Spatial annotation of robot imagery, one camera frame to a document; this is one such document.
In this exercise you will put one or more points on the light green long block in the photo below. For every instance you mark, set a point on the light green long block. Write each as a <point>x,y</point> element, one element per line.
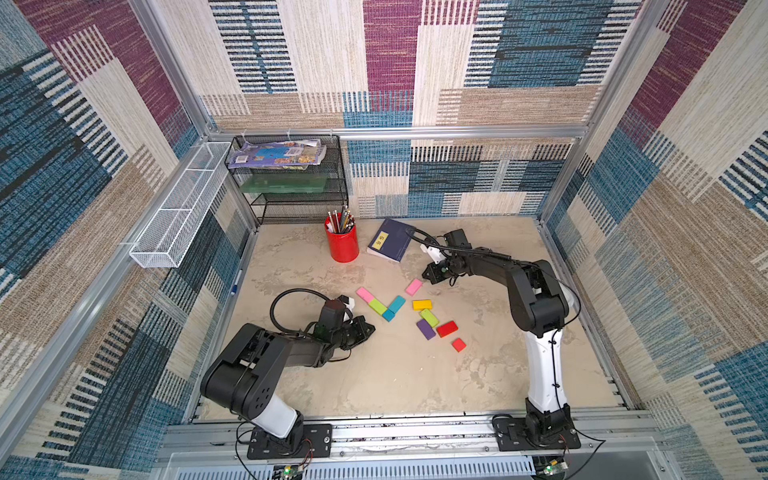
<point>378,307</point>

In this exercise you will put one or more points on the small red cube block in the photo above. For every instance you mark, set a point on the small red cube block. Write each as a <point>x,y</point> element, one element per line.
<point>458,345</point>

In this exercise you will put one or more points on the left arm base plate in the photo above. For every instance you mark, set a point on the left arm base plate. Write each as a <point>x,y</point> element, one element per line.
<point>311,441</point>

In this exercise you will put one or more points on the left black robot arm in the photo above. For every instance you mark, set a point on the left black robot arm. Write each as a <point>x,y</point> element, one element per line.
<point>243,378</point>

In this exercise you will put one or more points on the white wire wall basket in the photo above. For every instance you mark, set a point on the white wire wall basket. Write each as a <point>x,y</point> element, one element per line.
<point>165,241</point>

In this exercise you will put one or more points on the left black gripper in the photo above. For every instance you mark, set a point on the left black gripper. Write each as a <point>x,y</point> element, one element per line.
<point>360,324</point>

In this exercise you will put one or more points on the teal long block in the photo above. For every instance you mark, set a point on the teal long block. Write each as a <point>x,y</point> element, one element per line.
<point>396,304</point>

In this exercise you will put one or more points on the purple block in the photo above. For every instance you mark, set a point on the purple block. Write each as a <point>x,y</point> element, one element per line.
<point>426,329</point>

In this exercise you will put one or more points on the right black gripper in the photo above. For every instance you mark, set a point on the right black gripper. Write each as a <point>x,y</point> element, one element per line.
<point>438,270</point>

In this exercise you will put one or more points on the pink long block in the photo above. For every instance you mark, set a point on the pink long block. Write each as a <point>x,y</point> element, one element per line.
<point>365,295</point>

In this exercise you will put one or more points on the black mesh shelf rack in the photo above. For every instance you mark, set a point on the black mesh shelf rack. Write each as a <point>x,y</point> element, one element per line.
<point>297,208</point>

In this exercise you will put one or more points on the red long block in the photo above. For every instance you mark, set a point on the red long block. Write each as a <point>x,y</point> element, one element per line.
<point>446,329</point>

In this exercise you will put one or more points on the red ribbed pencil cup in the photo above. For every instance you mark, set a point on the red ribbed pencil cup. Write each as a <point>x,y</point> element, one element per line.
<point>343,247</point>

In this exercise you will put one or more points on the blue pen by wall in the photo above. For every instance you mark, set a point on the blue pen by wall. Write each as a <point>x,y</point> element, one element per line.
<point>236,283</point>

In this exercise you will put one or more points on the pencils in cup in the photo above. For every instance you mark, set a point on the pencils in cup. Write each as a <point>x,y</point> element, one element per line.
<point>340,222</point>

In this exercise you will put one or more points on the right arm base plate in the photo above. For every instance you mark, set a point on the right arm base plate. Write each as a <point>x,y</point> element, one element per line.
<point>533,433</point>

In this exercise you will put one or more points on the colourful magazine on rack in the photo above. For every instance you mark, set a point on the colourful magazine on rack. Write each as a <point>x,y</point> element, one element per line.
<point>286,155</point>

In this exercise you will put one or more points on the small teal cube block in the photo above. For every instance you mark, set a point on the small teal cube block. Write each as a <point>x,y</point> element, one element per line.
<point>388,315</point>

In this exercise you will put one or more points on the green folder in rack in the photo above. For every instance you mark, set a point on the green folder in rack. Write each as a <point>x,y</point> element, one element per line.
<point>284,184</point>

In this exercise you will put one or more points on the yellow block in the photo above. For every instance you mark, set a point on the yellow block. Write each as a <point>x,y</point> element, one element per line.
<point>419,305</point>

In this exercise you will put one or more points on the dark blue notebook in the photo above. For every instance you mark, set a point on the dark blue notebook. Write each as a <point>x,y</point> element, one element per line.
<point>391,240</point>

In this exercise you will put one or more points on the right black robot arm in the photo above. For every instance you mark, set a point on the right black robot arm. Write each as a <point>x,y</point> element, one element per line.
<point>539,305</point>

